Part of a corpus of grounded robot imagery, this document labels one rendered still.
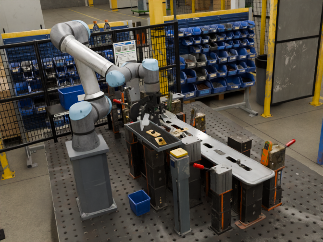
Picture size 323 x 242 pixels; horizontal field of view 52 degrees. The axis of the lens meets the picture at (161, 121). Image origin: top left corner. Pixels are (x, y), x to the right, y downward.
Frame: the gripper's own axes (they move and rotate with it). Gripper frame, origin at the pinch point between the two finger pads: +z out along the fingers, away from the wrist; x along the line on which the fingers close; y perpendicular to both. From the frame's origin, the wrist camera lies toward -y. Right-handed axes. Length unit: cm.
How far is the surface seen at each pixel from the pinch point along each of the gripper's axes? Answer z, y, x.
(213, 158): 20.0, 20.2, 23.4
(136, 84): 7, -92, 50
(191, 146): 11.0, 14.3, 13.2
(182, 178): 16.4, 28.0, -4.8
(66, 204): 50, -39, -41
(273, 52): 28, -136, 297
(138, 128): 4.1, -11.5, -1.8
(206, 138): 20.1, 0.2, 38.4
